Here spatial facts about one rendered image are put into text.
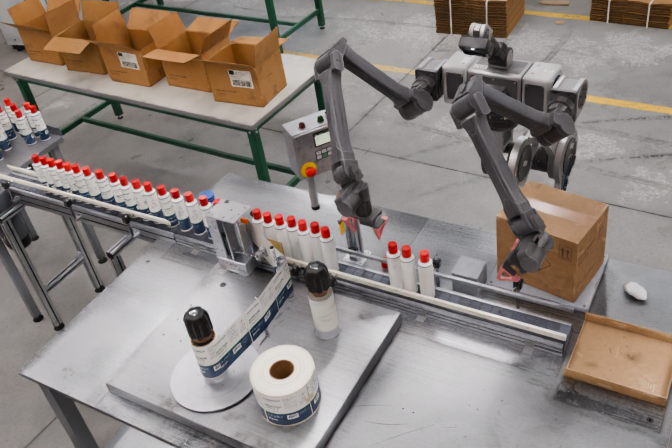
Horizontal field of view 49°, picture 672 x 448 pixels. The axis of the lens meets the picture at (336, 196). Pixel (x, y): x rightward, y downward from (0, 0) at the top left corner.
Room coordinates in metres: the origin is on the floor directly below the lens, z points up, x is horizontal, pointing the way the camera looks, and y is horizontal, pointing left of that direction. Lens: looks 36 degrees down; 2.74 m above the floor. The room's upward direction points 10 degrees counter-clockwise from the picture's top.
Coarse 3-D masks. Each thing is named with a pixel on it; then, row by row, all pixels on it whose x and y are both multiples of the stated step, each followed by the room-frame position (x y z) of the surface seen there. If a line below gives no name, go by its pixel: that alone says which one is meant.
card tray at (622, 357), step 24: (600, 336) 1.61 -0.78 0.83; (624, 336) 1.59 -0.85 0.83; (648, 336) 1.58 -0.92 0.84; (576, 360) 1.53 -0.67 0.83; (600, 360) 1.52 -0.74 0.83; (624, 360) 1.50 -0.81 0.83; (648, 360) 1.48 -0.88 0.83; (600, 384) 1.42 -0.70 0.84; (624, 384) 1.41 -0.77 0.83; (648, 384) 1.40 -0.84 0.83
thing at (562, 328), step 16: (208, 240) 2.43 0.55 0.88; (352, 272) 2.08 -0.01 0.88; (368, 272) 2.06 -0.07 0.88; (368, 288) 1.98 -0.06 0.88; (432, 304) 1.84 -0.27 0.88; (464, 304) 1.82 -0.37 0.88; (480, 304) 1.80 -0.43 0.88; (480, 320) 1.73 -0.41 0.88; (528, 320) 1.69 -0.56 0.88; (544, 320) 1.68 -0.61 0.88; (544, 336) 1.61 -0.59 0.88
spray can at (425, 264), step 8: (424, 256) 1.87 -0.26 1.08; (424, 264) 1.87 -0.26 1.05; (432, 264) 1.88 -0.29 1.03; (424, 272) 1.87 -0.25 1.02; (432, 272) 1.87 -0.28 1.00; (424, 280) 1.87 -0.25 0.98; (432, 280) 1.87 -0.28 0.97; (424, 288) 1.87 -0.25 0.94; (432, 288) 1.87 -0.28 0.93; (432, 296) 1.87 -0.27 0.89
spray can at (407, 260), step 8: (408, 248) 1.92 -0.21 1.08; (400, 256) 1.94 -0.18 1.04; (408, 256) 1.91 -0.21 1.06; (400, 264) 1.93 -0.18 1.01; (408, 264) 1.90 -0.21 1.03; (408, 272) 1.90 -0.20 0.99; (408, 280) 1.91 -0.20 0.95; (416, 280) 1.92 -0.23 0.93; (408, 288) 1.91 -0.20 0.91; (416, 288) 1.91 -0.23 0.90
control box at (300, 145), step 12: (300, 120) 2.24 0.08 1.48; (312, 120) 2.22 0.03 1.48; (288, 132) 2.17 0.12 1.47; (300, 132) 2.16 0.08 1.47; (312, 132) 2.16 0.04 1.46; (288, 144) 2.20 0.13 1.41; (300, 144) 2.15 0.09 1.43; (312, 144) 2.16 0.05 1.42; (324, 144) 2.17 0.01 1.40; (300, 156) 2.14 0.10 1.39; (312, 156) 2.16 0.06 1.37; (300, 168) 2.14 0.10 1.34; (324, 168) 2.17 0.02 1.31
